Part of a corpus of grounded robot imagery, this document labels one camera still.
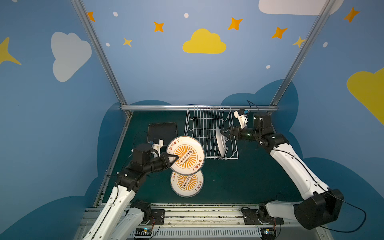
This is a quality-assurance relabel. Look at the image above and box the right small circuit board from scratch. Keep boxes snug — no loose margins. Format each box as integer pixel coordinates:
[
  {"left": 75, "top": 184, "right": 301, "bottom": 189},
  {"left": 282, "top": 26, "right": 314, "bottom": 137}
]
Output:
[{"left": 261, "top": 228, "right": 277, "bottom": 240}]

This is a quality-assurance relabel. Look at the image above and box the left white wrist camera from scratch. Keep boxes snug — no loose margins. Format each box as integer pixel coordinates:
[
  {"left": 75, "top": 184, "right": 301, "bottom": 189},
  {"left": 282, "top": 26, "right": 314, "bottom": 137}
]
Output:
[{"left": 150, "top": 139, "right": 164, "bottom": 158}]

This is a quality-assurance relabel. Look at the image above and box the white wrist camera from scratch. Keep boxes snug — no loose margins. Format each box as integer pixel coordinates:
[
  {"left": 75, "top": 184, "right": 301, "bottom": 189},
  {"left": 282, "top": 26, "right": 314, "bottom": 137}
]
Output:
[
  {"left": 150, "top": 139, "right": 164, "bottom": 158},
  {"left": 234, "top": 109, "right": 248, "bottom": 129}
]

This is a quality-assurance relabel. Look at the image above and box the white wire dish rack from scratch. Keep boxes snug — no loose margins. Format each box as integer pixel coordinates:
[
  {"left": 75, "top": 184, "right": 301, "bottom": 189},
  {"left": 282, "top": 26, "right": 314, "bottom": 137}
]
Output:
[{"left": 185, "top": 110, "right": 239, "bottom": 160}]

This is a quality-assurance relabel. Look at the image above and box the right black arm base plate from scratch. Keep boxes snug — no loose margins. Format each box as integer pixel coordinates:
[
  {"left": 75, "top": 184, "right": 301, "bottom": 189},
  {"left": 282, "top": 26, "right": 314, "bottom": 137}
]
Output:
[{"left": 241, "top": 207, "right": 284, "bottom": 225}]

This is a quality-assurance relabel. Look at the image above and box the left aluminium frame post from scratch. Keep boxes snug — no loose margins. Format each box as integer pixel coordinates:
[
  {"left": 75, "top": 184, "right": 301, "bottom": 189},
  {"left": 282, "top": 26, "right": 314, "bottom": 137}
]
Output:
[{"left": 71, "top": 0, "right": 127, "bottom": 106}]

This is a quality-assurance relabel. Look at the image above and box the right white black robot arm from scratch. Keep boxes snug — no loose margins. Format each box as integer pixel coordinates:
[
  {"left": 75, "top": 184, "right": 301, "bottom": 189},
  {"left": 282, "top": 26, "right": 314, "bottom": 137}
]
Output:
[{"left": 216, "top": 110, "right": 344, "bottom": 230}]

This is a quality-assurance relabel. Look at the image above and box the left small circuit board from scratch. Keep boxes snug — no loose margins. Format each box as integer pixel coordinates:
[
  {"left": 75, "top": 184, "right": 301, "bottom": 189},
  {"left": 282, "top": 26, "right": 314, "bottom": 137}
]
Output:
[{"left": 133, "top": 228, "right": 153, "bottom": 239}]

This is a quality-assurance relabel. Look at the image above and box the small circuit board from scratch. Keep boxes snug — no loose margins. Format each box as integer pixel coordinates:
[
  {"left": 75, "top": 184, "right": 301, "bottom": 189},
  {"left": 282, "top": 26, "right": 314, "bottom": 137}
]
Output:
[
  {"left": 261, "top": 228, "right": 277, "bottom": 240},
  {"left": 133, "top": 228, "right": 153, "bottom": 239}
]

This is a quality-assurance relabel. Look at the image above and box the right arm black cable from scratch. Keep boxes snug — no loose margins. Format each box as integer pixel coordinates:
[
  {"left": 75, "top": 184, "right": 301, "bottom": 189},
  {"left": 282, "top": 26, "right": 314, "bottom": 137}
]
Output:
[{"left": 245, "top": 99, "right": 367, "bottom": 234}]

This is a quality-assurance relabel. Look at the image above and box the front aluminium rail bed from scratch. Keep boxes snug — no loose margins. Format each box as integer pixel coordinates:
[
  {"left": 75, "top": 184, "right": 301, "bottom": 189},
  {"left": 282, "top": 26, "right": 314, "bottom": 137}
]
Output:
[{"left": 73, "top": 204, "right": 334, "bottom": 240}]

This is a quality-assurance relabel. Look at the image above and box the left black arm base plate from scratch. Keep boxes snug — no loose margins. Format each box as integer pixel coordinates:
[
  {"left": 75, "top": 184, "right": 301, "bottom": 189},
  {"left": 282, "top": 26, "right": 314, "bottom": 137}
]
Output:
[{"left": 141, "top": 209, "right": 165, "bottom": 226}]

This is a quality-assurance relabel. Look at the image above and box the rear aluminium frame rail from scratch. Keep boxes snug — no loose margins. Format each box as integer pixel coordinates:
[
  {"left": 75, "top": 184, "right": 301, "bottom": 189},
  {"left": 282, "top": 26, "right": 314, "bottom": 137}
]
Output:
[{"left": 121, "top": 105, "right": 278, "bottom": 112}]

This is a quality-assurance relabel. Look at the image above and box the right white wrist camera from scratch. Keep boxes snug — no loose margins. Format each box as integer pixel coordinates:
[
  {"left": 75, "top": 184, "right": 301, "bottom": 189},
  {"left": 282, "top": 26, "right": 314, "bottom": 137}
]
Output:
[{"left": 234, "top": 109, "right": 248, "bottom": 129}]

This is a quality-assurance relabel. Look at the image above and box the aluminium frame post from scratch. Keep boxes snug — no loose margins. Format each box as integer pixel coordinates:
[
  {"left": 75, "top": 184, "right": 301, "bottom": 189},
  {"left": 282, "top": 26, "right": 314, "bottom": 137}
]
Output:
[
  {"left": 270, "top": 0, "right": 337, "bottom": 107},
  {"left": 71, "top": 0, "right": 127, "bottom": 106}
]

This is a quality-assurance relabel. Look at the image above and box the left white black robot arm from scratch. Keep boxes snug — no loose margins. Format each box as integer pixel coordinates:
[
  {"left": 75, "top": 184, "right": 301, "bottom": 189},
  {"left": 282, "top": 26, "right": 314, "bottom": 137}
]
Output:
[{"left": 84, "top": 144, "right": 179, "bottom": 240}]

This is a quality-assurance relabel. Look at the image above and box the white round plate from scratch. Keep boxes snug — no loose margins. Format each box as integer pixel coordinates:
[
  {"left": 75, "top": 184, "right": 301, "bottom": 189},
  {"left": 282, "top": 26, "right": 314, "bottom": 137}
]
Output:
[
  {"left": 171, "top": 171, "right": 204, "bottom": 198},
  {"left": 167, "top": 136, "right": 206, "bottom": 175},
  {"left": 215, "top": 127, "right": 226, "bottom": 158}
]

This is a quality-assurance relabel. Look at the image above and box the right aluminium frame post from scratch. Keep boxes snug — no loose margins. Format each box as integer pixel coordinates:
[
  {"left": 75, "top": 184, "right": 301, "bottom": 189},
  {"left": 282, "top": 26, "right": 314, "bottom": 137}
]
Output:
[{"left": 270, "top": 0, "right": 337, "bottom": 107}]

